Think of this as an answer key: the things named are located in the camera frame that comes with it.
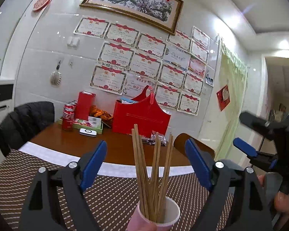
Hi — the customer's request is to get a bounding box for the orange snack bag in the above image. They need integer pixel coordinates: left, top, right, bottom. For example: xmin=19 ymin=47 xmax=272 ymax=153
xmin=90 ymin=105 xmax=113 ymax=121

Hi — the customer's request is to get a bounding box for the red gift bag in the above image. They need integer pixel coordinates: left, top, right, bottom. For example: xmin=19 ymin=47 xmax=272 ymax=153
xmin=112 ymin=85 xmax=171 ymax=137

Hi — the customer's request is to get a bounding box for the person's right hand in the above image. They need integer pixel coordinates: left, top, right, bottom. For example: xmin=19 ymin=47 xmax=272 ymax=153
xmin=258 ymin=174 xmax=289 ymax=214

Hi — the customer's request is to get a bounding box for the brown polka dot tablecloth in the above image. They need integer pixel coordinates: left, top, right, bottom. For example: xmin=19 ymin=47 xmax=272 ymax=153
xmin=0 ymin=149 xmax=234 ymax=231

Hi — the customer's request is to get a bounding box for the clear plastic snack bag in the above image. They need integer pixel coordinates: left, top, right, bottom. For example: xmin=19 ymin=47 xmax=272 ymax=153
xmin=141 ymin=135 xmax=168 ymax=147

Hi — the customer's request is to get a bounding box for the light green curtain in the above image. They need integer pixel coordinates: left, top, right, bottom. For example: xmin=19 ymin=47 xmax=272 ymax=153
xmin=218 ymin=41 xmax=248 ymax=159

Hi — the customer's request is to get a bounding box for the bunch of wooden chopsticks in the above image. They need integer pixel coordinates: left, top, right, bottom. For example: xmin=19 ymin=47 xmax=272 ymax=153
xmin=131 ymin=124 xmax=174 ymax=223

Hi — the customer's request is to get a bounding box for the white flat device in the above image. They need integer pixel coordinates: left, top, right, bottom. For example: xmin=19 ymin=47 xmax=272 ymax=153
xmin=79 ymin=128 xmax=97 ymax=137

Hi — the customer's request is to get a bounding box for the green tray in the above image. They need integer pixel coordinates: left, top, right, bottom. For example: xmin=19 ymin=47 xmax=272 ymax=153
xmin=58 ymin=117 xmax=103 ymax=135

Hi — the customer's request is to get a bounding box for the small wall photo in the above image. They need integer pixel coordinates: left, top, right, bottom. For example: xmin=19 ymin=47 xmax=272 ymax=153
xmin=205 ymin=69 xmax=215 ymax=87

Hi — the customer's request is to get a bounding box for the black jacket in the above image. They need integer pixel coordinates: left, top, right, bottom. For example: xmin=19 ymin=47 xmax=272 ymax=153
xmin=0 ymin=101 xmax=55 ymax=158

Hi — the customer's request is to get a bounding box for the framed blossom painting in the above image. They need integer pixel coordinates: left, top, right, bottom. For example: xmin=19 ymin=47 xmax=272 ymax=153
xmin=79 ymin=0 xmax=184 ymax=35

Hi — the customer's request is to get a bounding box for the pack of red soda cans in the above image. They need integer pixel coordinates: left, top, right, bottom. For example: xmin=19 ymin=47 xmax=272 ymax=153
xmin=62 ymin=100 xmax=78 ymax=131

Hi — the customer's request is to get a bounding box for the hanging round ornament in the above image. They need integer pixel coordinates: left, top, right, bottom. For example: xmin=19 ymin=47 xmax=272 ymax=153
xmin=50 ymin=59 xmax=63 ymax=86

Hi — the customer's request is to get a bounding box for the red paper decoration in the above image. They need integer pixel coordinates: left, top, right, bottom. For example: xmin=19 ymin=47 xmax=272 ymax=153
xmin=216 ymin=85 xmax=231 ymax=112

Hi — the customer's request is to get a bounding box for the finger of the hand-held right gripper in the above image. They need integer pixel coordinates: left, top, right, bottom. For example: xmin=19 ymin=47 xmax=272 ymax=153
xmin=233 ymin=137 xmax=278 ymax=171
xmin=239 ymin=111 xmax=280 ymax=140

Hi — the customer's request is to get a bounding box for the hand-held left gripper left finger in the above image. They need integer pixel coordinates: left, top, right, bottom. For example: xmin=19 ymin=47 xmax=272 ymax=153
xmin=19 ymin=140 xmax=108 ymax=231

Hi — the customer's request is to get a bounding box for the wooden chair back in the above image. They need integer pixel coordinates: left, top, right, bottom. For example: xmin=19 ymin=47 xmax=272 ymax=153
xmin=173 ymin=133 xmax=216 ymax=159

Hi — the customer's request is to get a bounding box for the group of wall certificates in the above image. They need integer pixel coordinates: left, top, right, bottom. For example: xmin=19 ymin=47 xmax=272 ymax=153
xmin=73 ymin=16 xmax=211 ymax=116

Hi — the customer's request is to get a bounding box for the red box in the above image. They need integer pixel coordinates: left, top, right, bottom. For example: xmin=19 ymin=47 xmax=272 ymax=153
xmin=75 ymin=91 xmax=96 ymax=121

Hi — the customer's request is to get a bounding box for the pink paper cup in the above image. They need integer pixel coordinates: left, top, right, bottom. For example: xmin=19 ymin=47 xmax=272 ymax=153
xmin=126 ymin=196 xmax=181 ymax=231

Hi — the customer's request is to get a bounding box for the white standing appliance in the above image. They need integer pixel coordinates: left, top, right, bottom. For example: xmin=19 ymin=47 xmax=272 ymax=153
xmin=0 ymin=77 xmax=16 ymax=164

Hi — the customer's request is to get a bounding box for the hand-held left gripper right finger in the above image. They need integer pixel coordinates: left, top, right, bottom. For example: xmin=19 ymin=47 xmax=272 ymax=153
xmin=184 ymin=138 xmax=274 ymax=231

